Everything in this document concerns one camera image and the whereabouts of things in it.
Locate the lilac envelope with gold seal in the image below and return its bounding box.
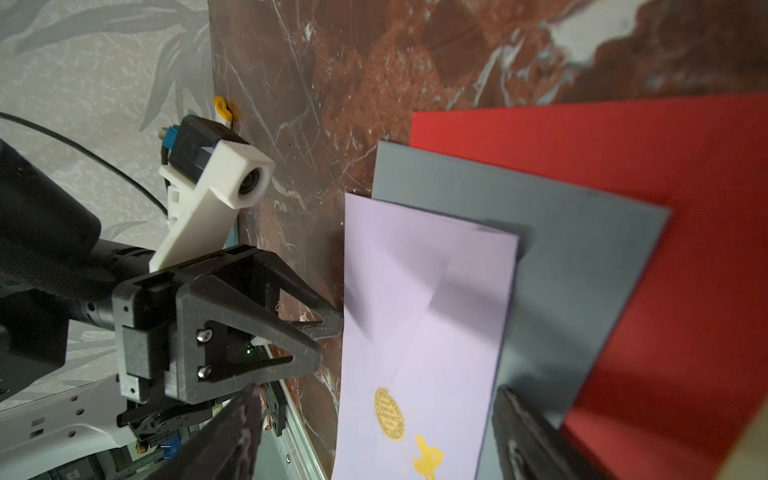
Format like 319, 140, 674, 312
332, 194, 518, 479

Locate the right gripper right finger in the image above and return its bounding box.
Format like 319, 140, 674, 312
491, 385, 606, 480

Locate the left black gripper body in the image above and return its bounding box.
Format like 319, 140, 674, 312
112, 245, 257, 444

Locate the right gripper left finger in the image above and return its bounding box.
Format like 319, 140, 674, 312
150, 385, 263, 480

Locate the grey envelope with gold seal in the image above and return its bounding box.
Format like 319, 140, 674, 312
366, 142, 668, 479

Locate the red envelope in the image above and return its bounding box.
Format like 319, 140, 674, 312
410, 93, 767, 479

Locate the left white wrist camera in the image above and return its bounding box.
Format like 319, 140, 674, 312
149, 115, 276, 272

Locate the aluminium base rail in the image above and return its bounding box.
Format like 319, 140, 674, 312
253, 380, 329, 480

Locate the pale yellow envelope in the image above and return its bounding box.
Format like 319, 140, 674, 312
715, 399, 768, 480

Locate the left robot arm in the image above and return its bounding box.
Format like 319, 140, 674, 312
1, 115, 343, 479

